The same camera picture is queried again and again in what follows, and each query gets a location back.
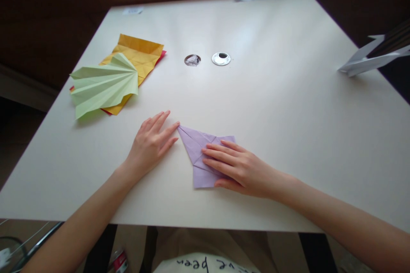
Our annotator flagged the person's left hand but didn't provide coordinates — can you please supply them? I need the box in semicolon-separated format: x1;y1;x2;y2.
124;110;181;175

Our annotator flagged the person's right hand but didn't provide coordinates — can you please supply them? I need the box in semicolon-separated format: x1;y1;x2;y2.
201;140;290;200

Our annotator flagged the purple paper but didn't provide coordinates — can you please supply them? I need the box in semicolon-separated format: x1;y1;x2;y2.
177;124;237;189

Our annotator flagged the green pleated paper fan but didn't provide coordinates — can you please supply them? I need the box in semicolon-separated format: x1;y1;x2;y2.
69;52;141;121

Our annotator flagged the red paper sheet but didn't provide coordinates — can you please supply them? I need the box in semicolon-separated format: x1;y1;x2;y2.
68;50;168;116

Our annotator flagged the yellow creased paper sheet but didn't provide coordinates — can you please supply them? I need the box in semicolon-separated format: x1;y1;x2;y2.
98;33;164;117

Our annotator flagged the person's body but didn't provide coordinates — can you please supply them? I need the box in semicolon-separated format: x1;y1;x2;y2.
153;253;267;273

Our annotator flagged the black table leg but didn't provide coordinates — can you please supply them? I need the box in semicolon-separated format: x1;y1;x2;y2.
84;224;118;273
298;232;337;273

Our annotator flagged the silver round grommet cap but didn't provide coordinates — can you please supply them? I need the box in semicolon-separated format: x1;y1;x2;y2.
211;51;231;67

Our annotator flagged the red label bottle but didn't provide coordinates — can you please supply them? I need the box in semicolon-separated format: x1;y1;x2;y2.
108;247;129;273

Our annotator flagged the white folding stand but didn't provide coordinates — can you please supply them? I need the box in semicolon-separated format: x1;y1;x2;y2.
337;34;410;78

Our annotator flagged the table cable hole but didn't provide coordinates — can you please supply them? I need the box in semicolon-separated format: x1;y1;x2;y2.
184;54;202;68

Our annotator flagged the metal wire chair frame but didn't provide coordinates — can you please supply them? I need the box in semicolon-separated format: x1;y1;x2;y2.
0;220;65;273

